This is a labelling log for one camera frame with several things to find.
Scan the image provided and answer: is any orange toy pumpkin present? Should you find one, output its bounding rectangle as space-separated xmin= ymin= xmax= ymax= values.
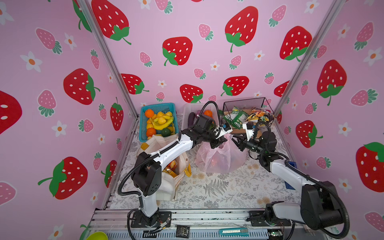
xmin=204 ymin=110 xmax=213 ymax=118

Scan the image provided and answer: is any yellow snack packet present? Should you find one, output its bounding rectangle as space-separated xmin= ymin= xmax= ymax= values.
xmin=163 ymin=168 xmax=178 ymax=178

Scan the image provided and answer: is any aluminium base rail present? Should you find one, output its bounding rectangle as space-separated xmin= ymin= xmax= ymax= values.
xmin=84 ymin=209 xmax=328 ymax=240

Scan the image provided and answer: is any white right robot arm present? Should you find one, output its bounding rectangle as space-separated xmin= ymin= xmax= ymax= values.
xmin=233 ymin=122 xmax=350 ymax=239

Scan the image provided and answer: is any long dark purple eggplant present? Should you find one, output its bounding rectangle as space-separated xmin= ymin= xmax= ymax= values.
xmin=188 ymin=112 xmax=196 ymax=128

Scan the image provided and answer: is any large orange toy fruit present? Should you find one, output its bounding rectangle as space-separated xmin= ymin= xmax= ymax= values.
xmin=146 ymin=128 xmax=157 ymax=138

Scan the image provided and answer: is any green snack packet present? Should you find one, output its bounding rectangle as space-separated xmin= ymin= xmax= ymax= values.
xmin=224 ymin=107 xmax=249 ymax=129

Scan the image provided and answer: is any teal plastic fruit basket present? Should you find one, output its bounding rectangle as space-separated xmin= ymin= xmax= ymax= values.
xmin=139 ymin=103 xmax=179 ymax=142

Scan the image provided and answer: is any small teal device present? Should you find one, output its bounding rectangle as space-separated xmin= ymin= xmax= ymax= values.
xmin=219 ymin=228 xmax=249 ymax=237

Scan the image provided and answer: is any black wire mesh basket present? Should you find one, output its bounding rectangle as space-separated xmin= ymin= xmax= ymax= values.
xmin=219 ymin=98 xmax=275 ymax=135

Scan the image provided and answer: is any colourful snack packet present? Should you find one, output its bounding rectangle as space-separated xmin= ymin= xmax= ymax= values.
xmin=246 ymin=108 xmax=275 ymax=125

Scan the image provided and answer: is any blue object at right edge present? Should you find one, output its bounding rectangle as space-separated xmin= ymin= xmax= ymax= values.
xmin=284 ymin=161 xmax=301 ymax=191

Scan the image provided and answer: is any white canvas tote bag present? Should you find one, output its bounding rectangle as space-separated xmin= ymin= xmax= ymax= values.
xmin=137 ymin=135 xmax=192 ymax=201

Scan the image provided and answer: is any white plastic vegetable basket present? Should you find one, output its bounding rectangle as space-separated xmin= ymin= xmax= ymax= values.
xmin=179 ymin=104 xmax=219 ymax=142

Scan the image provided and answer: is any green bowl at front edge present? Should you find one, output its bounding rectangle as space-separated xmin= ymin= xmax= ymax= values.
xmin=86 ymin=232 xmax=108 ymax=240

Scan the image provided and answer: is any dark green round toy fruit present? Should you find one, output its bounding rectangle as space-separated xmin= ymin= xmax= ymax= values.
xmin=161 ymin=128 xmax=172 ymax=138

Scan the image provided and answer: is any yellow toy lemon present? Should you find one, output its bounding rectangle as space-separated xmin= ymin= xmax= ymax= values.
xmin=157 ymin=117 xmax=167 ymax=125

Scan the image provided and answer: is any orange toy tangerine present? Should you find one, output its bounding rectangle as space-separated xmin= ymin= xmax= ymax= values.
xmin=145 ymin=109 xmax=155 ymax=119

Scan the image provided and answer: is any long yellow toy banana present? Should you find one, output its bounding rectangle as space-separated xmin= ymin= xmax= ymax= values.
xmin=152 ymin=116 xmax=174 ymax=131

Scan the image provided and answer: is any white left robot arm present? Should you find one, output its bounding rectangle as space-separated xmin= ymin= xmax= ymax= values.
xmin=117 ymin=115 xmax=233 ymax=227

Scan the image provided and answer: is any pink plastic grocery bag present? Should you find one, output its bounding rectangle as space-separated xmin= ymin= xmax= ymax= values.
xmin=195 ymin=134 xmax=247 ymax=174

